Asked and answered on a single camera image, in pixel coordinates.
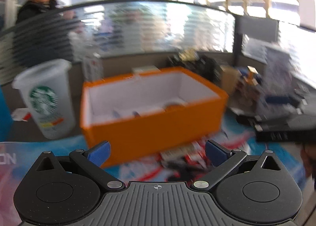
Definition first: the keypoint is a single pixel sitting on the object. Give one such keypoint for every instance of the woman in black jacket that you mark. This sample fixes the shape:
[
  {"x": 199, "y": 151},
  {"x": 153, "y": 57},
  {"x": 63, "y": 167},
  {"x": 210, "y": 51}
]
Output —
[{"x": 42, "y": 33}]

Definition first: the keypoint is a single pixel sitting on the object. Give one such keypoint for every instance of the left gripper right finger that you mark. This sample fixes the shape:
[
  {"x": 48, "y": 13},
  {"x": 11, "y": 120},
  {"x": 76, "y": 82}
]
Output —
[{"x": 224, "y": 162}]

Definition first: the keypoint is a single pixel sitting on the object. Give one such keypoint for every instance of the black mesh desk organizer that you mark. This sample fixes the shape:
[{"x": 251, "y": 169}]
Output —
[{"x": 201, "y": 64}]

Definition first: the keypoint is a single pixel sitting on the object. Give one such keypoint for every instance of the white green flat box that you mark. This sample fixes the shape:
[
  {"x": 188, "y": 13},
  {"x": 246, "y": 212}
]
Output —
[{"x": 144, "y": 69}]

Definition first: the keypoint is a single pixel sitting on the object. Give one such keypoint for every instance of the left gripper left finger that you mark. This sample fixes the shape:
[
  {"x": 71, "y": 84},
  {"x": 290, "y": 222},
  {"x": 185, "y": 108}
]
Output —
[{"x": 88, "y": 163}]

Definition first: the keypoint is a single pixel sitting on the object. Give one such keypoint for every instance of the printed anime desk mat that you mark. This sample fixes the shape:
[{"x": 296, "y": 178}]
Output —
[{"x": 182, "y": 164}]

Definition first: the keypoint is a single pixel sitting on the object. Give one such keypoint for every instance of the clear Starbucks plastic cup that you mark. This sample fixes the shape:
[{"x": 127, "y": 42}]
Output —
[{"x": 45, "y": 91}]

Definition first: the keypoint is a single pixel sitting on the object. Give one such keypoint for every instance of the tan paper cup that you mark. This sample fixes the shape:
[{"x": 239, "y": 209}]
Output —
[{"x": 229, "y": 79}]

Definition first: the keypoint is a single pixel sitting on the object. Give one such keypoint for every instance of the striped glass partition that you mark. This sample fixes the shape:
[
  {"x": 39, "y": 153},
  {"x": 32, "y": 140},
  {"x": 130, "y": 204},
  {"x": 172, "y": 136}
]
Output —
[{"x": 131, "y": 27}]

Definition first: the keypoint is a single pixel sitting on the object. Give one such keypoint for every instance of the white printed pouch bag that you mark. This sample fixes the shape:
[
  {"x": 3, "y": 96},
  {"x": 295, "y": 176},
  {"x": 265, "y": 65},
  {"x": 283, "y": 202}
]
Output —
[{"x": 275, "y": 84}]

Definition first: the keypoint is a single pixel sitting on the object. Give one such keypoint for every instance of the wooden rack model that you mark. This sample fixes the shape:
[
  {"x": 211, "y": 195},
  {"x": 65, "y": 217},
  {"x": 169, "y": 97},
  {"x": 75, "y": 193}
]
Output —
[{"x": 249, "y": 86}]

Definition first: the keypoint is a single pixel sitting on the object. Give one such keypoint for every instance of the orange cardboard box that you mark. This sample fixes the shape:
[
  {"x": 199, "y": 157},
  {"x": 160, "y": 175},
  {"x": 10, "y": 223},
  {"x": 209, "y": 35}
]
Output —
[{"x": 144, "y": 114}]

